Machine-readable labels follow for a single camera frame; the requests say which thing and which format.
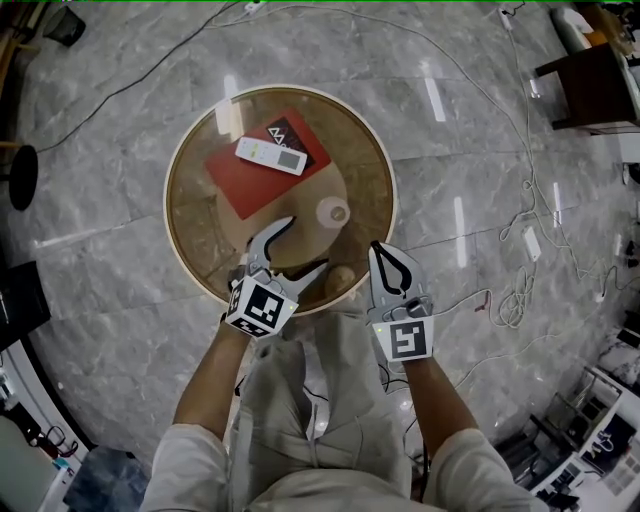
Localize grey floor cable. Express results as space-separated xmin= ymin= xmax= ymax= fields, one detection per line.
xmin=37 ymin=1 xmax=246 ymax=154

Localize person's left forearm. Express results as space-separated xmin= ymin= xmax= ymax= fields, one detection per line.
xmin=172 ymin=322 xmax=251 ymax=444

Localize black equipment case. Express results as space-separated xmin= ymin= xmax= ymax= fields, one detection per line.
xmin=0 ymin=259 xmax=51 ymax=351

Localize person's white top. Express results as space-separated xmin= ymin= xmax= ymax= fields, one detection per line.
xmin=142 ymin=423 xmax=551 ymax=512

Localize coiled white cable bundle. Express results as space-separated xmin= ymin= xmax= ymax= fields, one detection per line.
xmin=497 ymin=264 xmax=539 ymax=330

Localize dark wooden side table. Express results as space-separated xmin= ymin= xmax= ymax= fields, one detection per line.
xmin=534 ymin=42 xmax=640 ymax=132

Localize person's white shoe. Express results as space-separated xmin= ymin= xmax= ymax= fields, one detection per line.
xmin=324 ymin=264 xmax=357 ymax=297

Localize person's right forearm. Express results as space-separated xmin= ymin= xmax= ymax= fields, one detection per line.
xmin=402 ymin=357 xmax=479 ymax=459

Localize round glass table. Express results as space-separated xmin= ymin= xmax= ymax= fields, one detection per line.
xmin=163 ymin=84 xmax=399 ymax=319

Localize black standing fan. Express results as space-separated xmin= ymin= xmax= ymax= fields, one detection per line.
xmin=0 ymin=141 xmax=40 ymax=212

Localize long white floor cable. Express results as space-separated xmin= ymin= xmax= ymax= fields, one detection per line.
xmin=207 ymin=14 xmax=640 ymax=306

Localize white rounded appliance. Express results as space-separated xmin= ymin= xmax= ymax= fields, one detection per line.
xmin=549 ymin=5 xmax=594 ymax=54

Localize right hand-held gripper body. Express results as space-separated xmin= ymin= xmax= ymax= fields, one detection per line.
xmin=367 ymin=292 xmax=434 ymax=361

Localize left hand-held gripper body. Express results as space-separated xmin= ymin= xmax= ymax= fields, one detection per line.
xmin=225 ymin=262 xmax=300 ymax=337

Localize red book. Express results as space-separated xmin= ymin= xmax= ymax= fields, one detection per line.
xmin=203 ymin=107 xmax=333 ymax=222

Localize white remote control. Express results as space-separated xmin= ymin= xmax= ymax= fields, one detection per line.
xmin=234 ymin=135 xmax=308 ymax=177

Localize person's light grey trousers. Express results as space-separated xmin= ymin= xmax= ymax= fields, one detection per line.
xmin=227 ymin=299 xmax=416 ymax=481

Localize blue plastic bag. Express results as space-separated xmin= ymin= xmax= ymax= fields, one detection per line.
xmin=62 ymin=446 xmax=151 ymax=512

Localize metal wire basket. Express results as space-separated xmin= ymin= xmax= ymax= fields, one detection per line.
xmin=543 ymin=369 xmax=622 ymax=444

